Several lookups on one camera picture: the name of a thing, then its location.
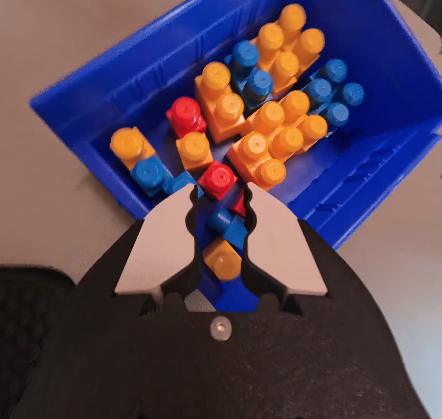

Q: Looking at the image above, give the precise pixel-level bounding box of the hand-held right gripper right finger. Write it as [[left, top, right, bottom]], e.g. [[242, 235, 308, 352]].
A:
[[241, 182, 329, 306]]

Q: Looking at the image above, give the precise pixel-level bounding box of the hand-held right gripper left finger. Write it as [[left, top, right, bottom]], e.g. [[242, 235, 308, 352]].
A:
[[114, 183, 204, 304]]

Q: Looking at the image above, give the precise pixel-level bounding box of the blue one-stud mega block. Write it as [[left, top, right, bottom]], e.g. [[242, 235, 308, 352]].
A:
[[206, 207, 248, 251]]

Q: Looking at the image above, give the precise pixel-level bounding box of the pile of colourful mega blocks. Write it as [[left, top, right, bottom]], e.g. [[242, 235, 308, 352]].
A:
[[110, 4, 365, 283]]

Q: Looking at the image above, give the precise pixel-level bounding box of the blue plastic bin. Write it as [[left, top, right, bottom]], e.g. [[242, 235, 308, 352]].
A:
[[29, 0, 442, 313]]

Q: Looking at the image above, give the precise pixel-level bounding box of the large black textured mat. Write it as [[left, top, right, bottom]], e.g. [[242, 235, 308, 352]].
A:
[[0, 265, 76, 419]]

